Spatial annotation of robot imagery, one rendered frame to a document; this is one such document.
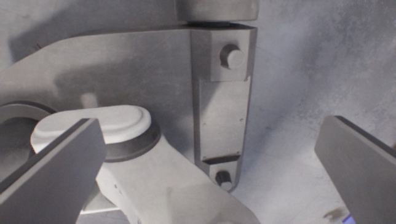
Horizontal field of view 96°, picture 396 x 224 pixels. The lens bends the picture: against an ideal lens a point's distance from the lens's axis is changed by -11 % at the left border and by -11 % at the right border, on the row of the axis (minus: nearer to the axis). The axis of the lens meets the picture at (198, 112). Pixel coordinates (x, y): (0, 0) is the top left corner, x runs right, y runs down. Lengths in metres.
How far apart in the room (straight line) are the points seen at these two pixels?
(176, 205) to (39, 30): 0.59
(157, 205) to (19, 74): 0.41
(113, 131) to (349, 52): 0.86
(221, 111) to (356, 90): 0.71
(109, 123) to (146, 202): 0.15
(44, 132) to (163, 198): 0.22
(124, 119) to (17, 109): 0.28
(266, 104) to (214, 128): 0.33
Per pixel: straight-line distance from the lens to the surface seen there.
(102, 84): 0.48
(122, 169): 0.34
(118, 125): 0.35
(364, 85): 1.09
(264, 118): 0.82
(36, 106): 0.54
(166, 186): 0.30
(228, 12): 0.43
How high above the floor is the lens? 0.61
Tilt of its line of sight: 60 degrees down
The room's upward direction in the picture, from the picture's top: 158 degrees clockwise
